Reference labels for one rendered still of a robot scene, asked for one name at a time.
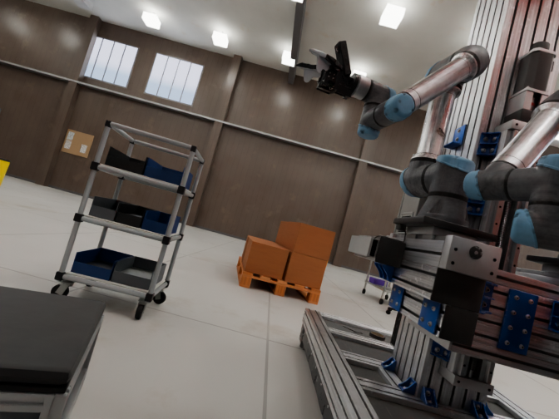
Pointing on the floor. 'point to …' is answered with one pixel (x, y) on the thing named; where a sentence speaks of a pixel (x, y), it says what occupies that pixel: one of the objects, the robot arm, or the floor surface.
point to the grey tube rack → (152, 278)
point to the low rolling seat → (44, 352)
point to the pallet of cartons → (288, 259)
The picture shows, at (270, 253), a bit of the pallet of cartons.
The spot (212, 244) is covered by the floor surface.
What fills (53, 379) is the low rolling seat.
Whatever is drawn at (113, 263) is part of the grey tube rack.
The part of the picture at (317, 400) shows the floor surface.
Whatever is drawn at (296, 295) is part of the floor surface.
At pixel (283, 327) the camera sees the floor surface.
